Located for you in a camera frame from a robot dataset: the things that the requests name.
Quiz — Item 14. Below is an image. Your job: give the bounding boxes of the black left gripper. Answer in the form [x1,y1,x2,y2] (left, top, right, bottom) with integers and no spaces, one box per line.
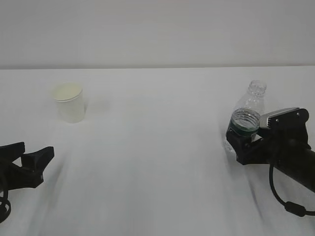
[0,142,54,191]

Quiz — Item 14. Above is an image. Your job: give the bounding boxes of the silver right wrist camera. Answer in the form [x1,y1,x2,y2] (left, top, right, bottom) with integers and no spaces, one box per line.
[259,107,309,131]

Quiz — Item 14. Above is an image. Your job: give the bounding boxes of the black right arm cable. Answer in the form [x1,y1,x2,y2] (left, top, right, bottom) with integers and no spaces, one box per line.
[269,163,315,217]

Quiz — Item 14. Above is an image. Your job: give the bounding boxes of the white paper cup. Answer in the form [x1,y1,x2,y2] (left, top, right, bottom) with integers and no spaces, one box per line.
[52,82,85,123]

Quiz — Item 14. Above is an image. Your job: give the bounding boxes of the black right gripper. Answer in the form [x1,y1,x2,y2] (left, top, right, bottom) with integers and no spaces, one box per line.
[226,130,309,165]

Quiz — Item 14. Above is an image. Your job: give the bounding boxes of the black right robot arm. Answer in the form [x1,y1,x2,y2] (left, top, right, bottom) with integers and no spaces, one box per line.
[226,127,315,192]

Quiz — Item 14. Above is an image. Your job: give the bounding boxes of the clear green-label water bottle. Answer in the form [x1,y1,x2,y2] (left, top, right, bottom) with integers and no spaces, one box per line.
[227,80,267,142]

